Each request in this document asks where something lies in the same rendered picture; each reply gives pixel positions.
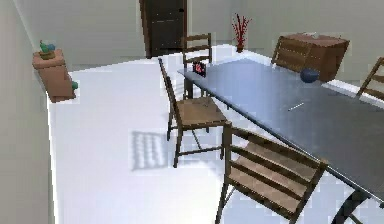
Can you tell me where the brown wooden sideboard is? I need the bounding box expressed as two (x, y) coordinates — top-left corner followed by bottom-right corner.
(279, 32), (351, 83)

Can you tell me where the small black and red box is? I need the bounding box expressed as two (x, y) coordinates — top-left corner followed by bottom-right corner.
(192, 61), (208, 78)

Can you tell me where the brown wooden slatted chair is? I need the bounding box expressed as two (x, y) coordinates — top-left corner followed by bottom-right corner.
(215, 121), (328, 224)
(271, 35), (312, 73)
(355, 56), (384, 101)
(157, 57), (231, 169)
(181, 32), (214, 101)

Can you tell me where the dark grey dining table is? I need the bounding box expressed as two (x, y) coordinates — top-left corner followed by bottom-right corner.
(177, 58), (384, 224)

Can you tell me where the red twig plant in pot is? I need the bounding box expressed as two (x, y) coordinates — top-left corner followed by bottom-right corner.
(231, 13), (253, 54)

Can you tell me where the dark blue ball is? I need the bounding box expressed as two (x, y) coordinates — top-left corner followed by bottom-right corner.
(299, 67), (321, 84)

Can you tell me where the green and blue potted plant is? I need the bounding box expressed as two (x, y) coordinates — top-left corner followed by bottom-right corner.
(38, 39), (57, 61)

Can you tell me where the dark brown room door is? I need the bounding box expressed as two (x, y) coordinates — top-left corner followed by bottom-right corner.
(139, 0), (188, 59)

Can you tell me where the pale brown small cabinet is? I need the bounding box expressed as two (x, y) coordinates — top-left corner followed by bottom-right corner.
(31, 48), (77, 104)

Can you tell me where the thin white stick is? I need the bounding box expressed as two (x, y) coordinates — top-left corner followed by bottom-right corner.
(287, 102), (305, 112)

